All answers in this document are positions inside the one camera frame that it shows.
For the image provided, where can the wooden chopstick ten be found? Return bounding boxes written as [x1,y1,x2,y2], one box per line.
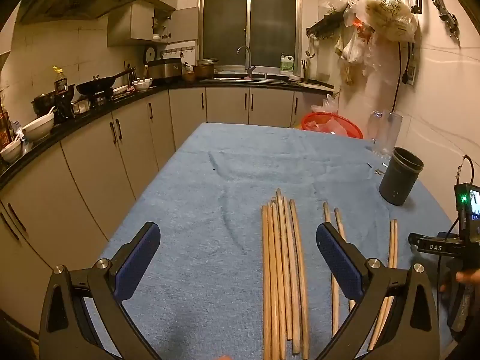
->
[380,219,399,329]

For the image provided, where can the wooden chopstick nine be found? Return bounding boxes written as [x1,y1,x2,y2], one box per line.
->
[368,219,397,350]

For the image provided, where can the wooden chopstick eight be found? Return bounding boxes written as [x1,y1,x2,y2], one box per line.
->
[334,207,356,311]

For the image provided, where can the wooden chopstick five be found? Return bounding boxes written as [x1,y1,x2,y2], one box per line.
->
[283,197,301,355]

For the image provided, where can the wooden chopstick two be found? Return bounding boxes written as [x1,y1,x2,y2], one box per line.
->
[267,203,280,360]

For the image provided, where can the wooden chopstick six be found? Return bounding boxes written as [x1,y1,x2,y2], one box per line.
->
[289,199,310,359]

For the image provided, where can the wooden chopstick four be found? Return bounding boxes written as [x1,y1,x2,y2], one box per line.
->
[276,189,293,341]

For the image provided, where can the wooden chopstick three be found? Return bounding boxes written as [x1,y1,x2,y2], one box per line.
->
[271,199,287,359]

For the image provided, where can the kitchen faucet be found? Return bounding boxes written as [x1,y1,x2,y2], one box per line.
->
[237,45,256,80]

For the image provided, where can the kitchen window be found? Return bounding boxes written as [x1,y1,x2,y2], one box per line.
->
[200,0,299,68]

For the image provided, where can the person's right hand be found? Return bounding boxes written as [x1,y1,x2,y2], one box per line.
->
[455,270,480,288]

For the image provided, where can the blue towel table cover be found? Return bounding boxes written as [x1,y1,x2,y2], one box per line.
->
[103,124,451,359]

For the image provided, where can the black utensil holder cup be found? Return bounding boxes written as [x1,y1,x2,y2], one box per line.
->
[378,146,424,206]

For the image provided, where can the clear glass mug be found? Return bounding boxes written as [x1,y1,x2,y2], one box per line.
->
[367,110,403,158]

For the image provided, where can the white bowl on counter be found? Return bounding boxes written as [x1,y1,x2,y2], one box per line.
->
[22,112,55,142]

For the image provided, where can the red plastic basket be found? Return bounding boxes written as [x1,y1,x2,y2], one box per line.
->
[300,111,364,139]

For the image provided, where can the oil bottle yellow cap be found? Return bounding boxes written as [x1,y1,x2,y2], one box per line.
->
[53,66,68,94]

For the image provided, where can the black wok pan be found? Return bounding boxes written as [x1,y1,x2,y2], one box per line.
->
[76,67,135,97]

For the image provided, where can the steel rice cooker box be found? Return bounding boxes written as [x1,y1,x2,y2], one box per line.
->
[146,58,182,80]

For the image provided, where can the hanging black tongs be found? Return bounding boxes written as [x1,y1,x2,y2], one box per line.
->
[411,0,460,45]

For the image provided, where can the green detergent jug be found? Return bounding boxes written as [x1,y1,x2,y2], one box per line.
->
[280,54,295,76]

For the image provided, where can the brown cooking pot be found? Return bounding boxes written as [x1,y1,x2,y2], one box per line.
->
[193,58,218,80]

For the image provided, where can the hanging bag with bread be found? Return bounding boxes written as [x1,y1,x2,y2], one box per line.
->
[355,0,418,43]

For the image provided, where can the black power cable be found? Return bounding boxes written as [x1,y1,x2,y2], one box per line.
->
[389,41,416,113]

